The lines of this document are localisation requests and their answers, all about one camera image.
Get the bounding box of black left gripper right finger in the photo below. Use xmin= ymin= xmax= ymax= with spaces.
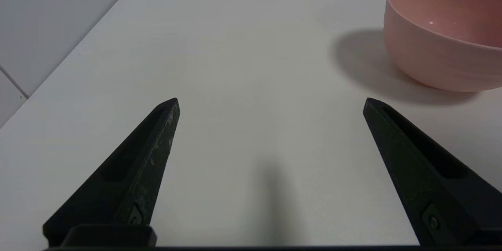
xmin=363 ymin=97 xmax=502 ymax=247

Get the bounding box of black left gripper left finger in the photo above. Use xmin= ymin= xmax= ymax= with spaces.
xmin=43 ymin=98 xmax=180 ymax=247

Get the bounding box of pink bowl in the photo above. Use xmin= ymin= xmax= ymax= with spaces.
xmin=384 ymin=0 xmax=502 ymax=93

